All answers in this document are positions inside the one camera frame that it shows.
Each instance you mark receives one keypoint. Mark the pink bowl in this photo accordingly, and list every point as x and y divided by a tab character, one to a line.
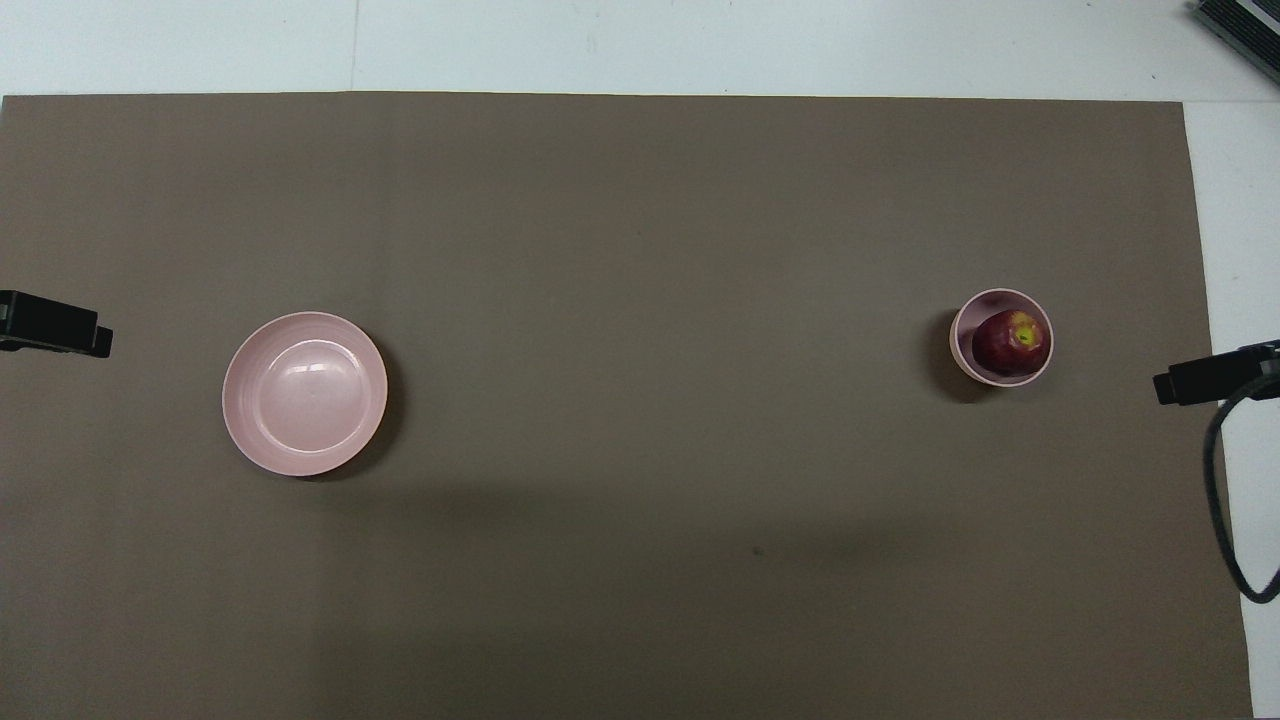
962	355

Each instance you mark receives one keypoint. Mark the brown table mat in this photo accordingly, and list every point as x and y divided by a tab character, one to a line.
640	250

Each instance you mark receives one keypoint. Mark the red apple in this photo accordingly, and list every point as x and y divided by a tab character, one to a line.
1005	350

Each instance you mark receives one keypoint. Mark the pink plate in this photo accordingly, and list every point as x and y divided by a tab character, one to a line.
305	395

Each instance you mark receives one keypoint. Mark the grey ribbed metal device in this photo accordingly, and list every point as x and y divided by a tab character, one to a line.
1245	25

